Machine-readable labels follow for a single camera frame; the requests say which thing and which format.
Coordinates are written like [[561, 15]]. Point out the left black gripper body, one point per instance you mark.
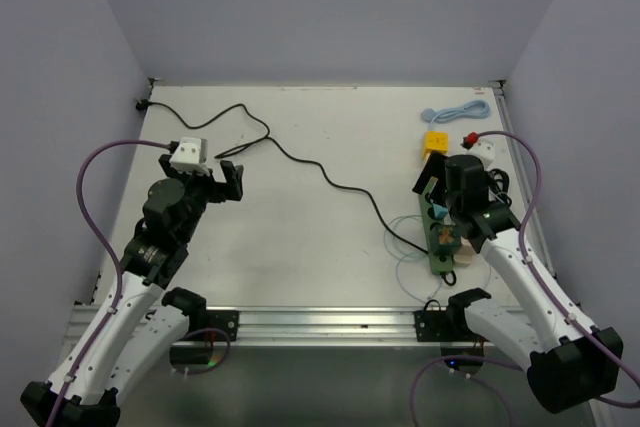
[[201, 189]]

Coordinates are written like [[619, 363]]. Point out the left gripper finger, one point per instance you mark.
[[233, 185], [168, 169]]

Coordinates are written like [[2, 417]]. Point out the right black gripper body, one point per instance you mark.
[[454, 206]]

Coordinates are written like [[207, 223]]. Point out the yellow cube socket adapter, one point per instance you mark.
[[434, 142]]

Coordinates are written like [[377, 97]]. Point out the teal charger plug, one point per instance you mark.
[[439, 212]]

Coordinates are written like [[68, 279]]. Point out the green power strip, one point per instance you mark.
[[440, 266]]

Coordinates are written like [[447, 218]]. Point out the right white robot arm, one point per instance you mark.
[[567, 359]]

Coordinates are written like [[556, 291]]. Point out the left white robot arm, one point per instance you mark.
[[142, 316]]

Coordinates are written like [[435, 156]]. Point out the green dragon cube adapter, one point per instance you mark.
[[445, 240]]

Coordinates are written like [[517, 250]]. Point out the beige power strip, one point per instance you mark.
[[465, 254]]

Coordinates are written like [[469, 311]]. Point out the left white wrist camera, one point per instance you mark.
[[190, 156]]

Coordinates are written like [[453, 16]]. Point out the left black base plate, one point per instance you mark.
[[220, 324]]

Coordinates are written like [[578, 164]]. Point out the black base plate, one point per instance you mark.
[[220, 324], [435, 327]]

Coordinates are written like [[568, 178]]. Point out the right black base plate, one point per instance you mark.
[[435, 327]]

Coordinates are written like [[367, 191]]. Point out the aluminium front rail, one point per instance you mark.
[[306, 327]]

